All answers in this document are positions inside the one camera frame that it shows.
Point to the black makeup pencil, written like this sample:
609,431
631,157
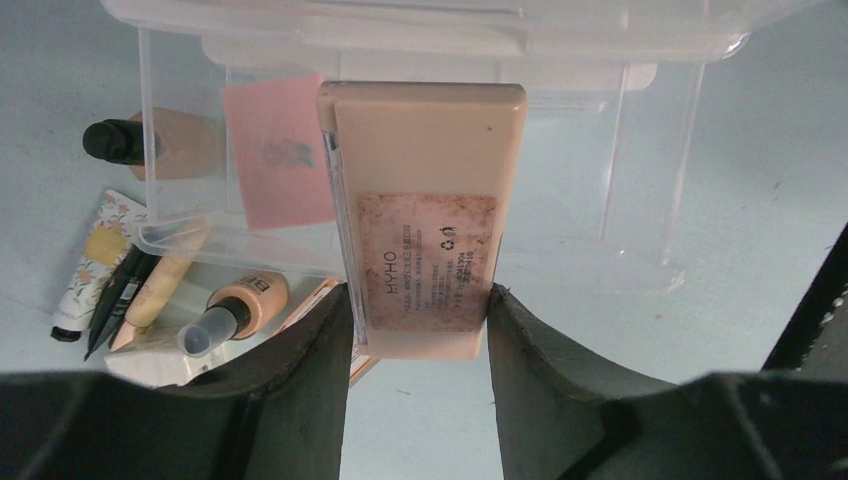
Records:
117,295

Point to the beige concealer stick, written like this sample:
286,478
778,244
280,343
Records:
161,283

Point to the white plastic drawer organizer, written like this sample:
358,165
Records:
550,47

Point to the tan rectangular makeup palette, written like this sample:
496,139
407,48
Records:
421,176

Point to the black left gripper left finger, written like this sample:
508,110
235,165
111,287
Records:
275,412

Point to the foundation bottle black cap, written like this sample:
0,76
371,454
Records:
235,312

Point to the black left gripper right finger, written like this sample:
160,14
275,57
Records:
566,412

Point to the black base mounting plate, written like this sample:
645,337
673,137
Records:
813,344

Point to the white tube black cap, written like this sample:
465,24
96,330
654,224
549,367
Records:
106,247

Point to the white cosmetic box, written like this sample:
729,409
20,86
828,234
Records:
155,360

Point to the pink makeup compact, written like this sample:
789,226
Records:
278,151

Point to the square tan makeup compact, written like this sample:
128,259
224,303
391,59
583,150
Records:
321,300

